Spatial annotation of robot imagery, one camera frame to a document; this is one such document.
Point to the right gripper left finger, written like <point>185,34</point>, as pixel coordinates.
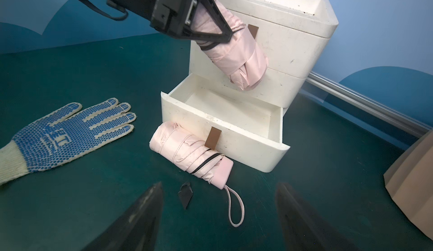
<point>137,228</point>

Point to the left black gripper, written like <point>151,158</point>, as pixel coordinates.
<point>172,17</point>

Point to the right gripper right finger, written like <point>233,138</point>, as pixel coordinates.
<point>303,228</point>

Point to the pink umbrella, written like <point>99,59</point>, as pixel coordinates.
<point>191,154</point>
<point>241,59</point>

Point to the white three-drawer cabinet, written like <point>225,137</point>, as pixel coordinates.
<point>293,35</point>

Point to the small black fabric scrap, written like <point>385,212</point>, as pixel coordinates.
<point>185,194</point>

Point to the peach pot with flowers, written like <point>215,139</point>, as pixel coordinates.
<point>409,181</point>

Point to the blue dotted work glove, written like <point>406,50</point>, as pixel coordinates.
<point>64,135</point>

